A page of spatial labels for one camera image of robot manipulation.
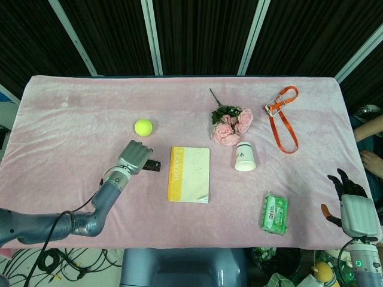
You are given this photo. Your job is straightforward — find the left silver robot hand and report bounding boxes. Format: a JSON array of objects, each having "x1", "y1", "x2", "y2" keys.
[{"x1": 116, "y1": 139, "x2": 154, "y2": 176}]

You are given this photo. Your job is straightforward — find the orange lanyard with clip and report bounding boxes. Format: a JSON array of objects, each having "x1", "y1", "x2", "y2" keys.
[{"x1": 263, "y1": 86, "x2": 299, "y2": 155}]

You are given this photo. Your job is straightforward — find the black floor cables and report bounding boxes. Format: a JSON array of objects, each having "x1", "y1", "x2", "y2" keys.
[{"x1": 0, "y1": 247, "x2": 120, "y2": 283}]

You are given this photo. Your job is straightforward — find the green plastic bag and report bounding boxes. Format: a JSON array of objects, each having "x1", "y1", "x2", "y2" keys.
[{"x1": 251, "y1": 246, "x2": 278, "y2": 265}]

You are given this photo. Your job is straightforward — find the green wet wipes pack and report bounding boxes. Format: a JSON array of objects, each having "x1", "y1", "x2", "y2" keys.
[{"x1": 259, "y1": 191, "x2": 289, "y2": 237}]

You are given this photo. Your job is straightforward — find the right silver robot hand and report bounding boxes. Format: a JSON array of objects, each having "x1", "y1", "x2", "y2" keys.
[{"x1": 321, "y1": 168, "x2": 379, "y2": 239}]

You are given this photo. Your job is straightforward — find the pink velvet tablecloth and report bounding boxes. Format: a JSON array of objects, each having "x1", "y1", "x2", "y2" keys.
[{"x1": 0, "y1": 74, "x2": 383, "y2": 249}]

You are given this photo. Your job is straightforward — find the person's hand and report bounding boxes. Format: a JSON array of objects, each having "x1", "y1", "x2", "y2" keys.
[{"x1": 360, "y1": 150, "x2": 383, "y2": 175}]

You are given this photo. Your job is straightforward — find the pink artificial rose bouquet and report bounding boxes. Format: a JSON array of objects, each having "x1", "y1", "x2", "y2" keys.
[{"x1": 209, "y1": 88, "x2": 254, "y2": 147}]

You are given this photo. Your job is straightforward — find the yellow white Lexicon notebook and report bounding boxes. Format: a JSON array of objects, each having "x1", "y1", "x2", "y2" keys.
[{"x1": 166, "y1": 146, "x2": 211, "y2": 204}]

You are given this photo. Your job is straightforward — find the grey robot torso base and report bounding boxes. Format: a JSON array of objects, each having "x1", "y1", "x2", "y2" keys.
[{"x1": 119, "y1": 248, "x2": 249, "y2": 287}]

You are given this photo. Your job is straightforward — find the white paper cup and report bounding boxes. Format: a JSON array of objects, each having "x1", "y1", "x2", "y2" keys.
[{"x1": 234, "y1": 141, "x2": 257, "y2": 172}]

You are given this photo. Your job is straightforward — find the yellow tennis ball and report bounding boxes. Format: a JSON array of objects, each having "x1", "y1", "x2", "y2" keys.
[{"x1": 134, "y1": 118, "x2": 154, "y2": 138}]

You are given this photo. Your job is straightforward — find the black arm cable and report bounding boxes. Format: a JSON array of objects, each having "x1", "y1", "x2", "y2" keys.
[{"x1": 28, "y1": 167, "x2": 119, "y2": 287}]

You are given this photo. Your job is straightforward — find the yellow plush toy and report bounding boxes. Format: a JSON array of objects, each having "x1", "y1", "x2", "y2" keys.
[{"x1": 312, "y1": 261, "x2": 338, "y2": 287}]

